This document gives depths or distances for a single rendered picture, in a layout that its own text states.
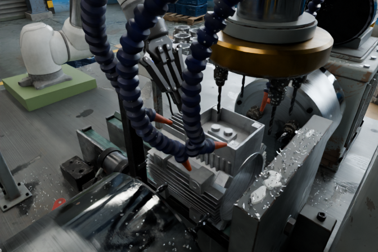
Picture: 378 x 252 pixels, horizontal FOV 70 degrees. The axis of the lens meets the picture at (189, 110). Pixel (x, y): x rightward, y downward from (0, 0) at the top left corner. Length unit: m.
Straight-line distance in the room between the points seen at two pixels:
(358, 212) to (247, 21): 0.24
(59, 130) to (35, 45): 0.43
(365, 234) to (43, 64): 1.37
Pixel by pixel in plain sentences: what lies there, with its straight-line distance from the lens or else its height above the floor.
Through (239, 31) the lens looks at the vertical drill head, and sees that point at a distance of 0.37.
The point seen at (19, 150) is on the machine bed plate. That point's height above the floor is 0.80.
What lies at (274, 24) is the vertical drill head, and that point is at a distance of 0.37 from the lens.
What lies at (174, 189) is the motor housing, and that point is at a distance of 0.60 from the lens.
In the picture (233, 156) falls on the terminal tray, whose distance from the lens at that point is 0.48.
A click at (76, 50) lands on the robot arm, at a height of 0.99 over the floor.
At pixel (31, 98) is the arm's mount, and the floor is 0.86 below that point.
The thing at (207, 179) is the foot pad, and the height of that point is 1.07.
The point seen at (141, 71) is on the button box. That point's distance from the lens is 1.01.
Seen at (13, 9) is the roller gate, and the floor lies 0.20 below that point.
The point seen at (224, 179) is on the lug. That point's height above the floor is 1.09.
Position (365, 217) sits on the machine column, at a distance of 0.27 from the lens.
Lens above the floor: 1.44
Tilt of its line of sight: 32 degrees down
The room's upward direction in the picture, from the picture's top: straight up
